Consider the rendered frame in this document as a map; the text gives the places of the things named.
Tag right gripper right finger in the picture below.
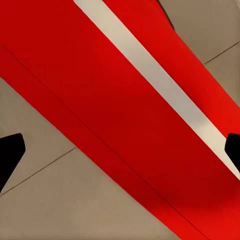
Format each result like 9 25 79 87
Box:
224 133 240 172

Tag radio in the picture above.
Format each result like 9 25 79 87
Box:
0 0 240 240

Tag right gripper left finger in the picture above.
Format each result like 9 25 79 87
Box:
0 133 26 192

